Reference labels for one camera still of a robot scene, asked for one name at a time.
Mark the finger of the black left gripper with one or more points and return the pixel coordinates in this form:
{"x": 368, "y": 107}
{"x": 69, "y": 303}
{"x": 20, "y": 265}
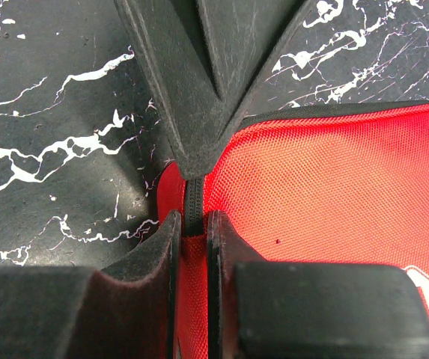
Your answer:
{"x": 204, "y": 61}

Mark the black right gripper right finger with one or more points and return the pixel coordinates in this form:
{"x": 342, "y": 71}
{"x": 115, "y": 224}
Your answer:
{"x": 264, "y": 309}

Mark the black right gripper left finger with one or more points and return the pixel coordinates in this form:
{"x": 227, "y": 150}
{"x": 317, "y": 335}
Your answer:
{"x": 126, "y": 310}

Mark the red black medicine case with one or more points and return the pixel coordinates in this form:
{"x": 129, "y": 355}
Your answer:
{"x": 337, "y": 184}

